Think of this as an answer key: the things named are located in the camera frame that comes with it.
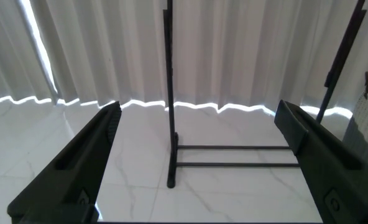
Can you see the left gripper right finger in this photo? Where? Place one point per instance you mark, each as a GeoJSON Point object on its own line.
{"type": "Point", "coordinates": [336, 174]}

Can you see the white curtain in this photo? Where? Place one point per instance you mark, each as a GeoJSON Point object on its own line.
{"type": "Point", "coordinates": [109, 49]}

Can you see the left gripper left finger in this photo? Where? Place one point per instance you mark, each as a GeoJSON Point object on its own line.
{"type": "Point", "coordinates": [78, 168]}

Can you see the black clothes rack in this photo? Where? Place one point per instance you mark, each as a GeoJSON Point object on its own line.
{"type": "Point", "coordinates": [169, 93]}

